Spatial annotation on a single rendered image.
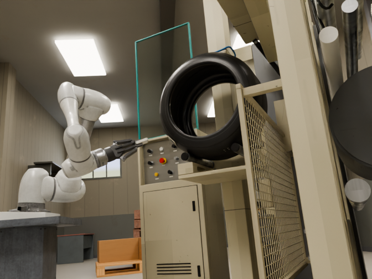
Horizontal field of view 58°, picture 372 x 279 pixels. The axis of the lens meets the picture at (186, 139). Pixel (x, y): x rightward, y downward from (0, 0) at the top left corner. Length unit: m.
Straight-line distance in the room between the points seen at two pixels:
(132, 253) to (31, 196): 3.49
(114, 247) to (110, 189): 4.55
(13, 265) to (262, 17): 1.88
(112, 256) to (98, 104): 3.68
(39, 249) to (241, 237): 1.14
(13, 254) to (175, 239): 1.07
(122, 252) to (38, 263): 3.45
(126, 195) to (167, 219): 7.26
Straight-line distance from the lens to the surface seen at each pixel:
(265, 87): 1.17
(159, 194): 2.63
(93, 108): 2.11
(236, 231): 2.02
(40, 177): 2.24
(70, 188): 2.28
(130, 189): 9.82
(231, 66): 1.77
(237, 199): 2.02
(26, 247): 2.16
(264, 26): 1.89
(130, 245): 5.52
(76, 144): 1.54
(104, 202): 9.87
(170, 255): 2.59
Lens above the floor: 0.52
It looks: 15 degrees up
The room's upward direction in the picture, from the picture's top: 4 degrees counter-clockwise
